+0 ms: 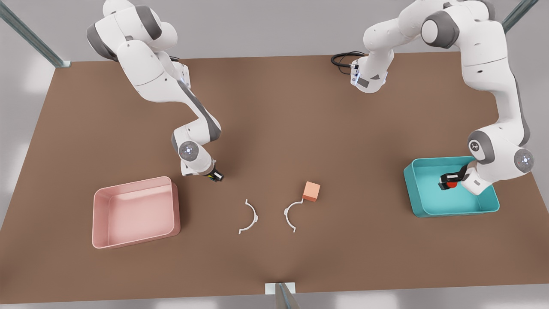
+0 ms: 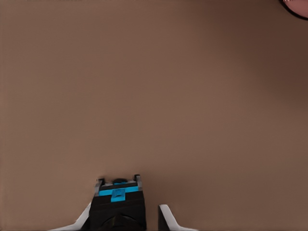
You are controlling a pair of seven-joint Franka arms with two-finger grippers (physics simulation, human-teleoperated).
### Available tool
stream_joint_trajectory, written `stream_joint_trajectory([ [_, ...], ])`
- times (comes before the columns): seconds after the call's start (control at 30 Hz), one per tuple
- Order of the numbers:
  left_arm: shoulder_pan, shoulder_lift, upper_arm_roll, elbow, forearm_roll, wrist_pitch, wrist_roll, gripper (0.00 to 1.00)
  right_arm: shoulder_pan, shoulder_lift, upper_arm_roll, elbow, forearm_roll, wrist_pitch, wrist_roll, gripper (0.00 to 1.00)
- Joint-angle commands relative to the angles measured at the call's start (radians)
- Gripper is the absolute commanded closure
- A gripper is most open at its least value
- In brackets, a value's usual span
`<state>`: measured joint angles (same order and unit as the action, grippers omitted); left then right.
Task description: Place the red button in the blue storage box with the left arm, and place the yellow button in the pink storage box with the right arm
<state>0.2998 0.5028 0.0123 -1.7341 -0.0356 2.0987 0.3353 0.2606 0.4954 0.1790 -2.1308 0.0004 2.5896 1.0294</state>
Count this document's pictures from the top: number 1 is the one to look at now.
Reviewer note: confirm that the silver frame post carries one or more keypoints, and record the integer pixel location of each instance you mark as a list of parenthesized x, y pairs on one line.
[(517, 15), (282, 296), (30, 36)]

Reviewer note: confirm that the blue storage box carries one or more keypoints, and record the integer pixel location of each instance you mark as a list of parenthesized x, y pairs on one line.
[(433, 193)]

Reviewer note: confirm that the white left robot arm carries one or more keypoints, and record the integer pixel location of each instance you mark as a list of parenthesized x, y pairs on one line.
[(489, 47)]

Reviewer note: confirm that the orange cube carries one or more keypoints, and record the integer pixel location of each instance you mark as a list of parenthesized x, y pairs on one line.
[(311, 192)]

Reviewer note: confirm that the pink storage box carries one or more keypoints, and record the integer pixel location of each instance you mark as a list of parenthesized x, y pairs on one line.
[(137, 212)]

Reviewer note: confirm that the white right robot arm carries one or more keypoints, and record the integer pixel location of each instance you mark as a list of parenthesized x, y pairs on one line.
[(148, 73)]

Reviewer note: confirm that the white curved bracket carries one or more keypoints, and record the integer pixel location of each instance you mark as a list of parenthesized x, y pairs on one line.
[(253, 214), (288, 214)]

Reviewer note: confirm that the red button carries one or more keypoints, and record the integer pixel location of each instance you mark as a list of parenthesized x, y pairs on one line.
[(452, 185)]

